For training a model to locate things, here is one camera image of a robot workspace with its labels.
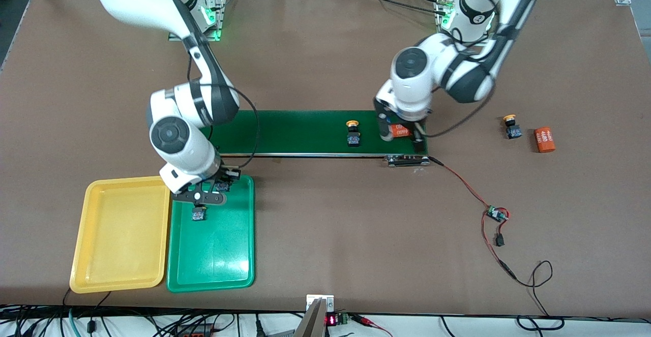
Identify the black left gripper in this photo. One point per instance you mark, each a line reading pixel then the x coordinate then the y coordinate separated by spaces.
pixel 382 122

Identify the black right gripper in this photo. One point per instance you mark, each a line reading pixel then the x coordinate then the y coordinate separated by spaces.
pixel 224 176

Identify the green push button switch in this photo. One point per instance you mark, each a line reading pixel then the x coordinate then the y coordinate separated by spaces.
pixel 198 216
pixel 222 187

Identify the orange cylindrical battery cell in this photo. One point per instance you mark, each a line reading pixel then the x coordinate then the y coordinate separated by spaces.
pixel 544 140
pixel 400 130

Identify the yellow push button switch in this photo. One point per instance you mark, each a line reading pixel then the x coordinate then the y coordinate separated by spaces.
pixel 513 132
pixel 353 139

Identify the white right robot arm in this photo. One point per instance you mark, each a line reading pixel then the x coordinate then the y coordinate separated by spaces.
pixel 175 136

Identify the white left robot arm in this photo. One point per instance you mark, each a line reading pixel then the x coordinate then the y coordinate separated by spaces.
pixel 412 67

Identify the green plastic tray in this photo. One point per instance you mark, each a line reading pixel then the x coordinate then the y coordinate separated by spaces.
pixel 211 250

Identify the green conveyor belt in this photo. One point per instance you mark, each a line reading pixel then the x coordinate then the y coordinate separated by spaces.
pixel 305 133

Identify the small green circuit board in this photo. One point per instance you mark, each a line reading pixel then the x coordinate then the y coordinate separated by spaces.
pixel 494 214

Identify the yellow plastic tray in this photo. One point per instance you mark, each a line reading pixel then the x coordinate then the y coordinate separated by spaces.
pixel 119 235

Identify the small black connector plug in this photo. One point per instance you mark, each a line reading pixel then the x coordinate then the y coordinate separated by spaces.
pixel 500 240

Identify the black power strip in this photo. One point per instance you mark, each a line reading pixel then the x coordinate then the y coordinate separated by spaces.
pixel 196 333

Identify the red digit display module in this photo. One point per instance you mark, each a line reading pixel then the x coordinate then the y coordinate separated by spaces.
pixel 331 320

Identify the red clip lead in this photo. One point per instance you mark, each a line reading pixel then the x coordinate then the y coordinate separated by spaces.
pixel 368 322

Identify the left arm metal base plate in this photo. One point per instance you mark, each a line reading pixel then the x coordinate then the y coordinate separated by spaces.
pixel 438 19

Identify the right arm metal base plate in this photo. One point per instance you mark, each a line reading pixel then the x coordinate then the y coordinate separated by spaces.
pixel 222 11

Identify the grey camera stand bracket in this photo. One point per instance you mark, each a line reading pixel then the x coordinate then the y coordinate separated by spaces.
pixel 315 322

